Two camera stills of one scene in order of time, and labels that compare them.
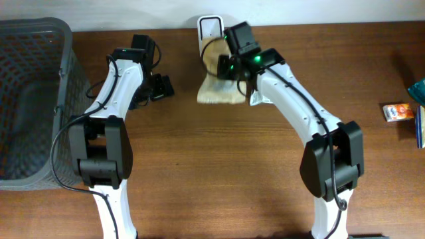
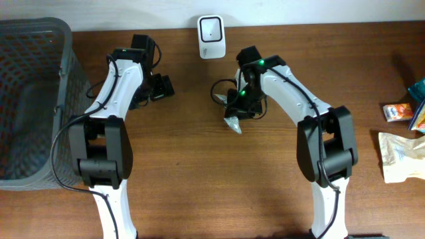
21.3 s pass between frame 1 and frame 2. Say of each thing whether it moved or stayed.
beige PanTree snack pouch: moved
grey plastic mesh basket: stayed
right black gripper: moved
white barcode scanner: stayed
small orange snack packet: stayed
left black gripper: stayed
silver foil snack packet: moved
